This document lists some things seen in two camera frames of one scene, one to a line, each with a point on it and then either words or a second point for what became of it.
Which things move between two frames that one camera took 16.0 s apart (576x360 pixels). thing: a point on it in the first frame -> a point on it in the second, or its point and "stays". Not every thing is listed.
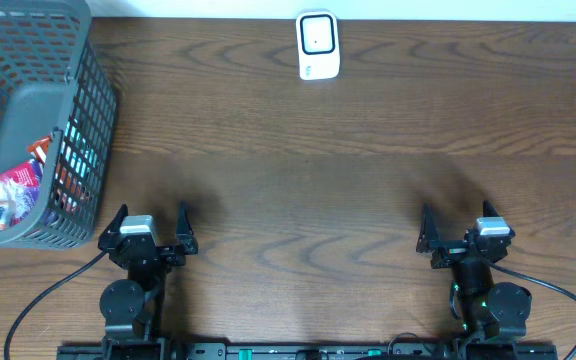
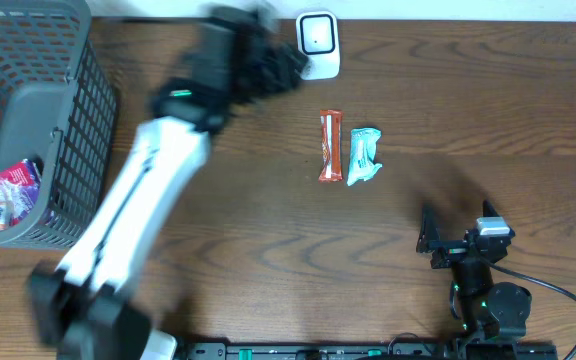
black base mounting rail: x=305 y=351 stays
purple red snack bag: x=19 y=188 stays
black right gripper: x=461 y=251 stays
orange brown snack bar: x=40 y=148 -> x=330 y=121
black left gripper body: x=153 y=253 -> x=278 y=64
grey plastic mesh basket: x=37 y=68 stays
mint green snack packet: x=80 y=157 -> x=362 y=154
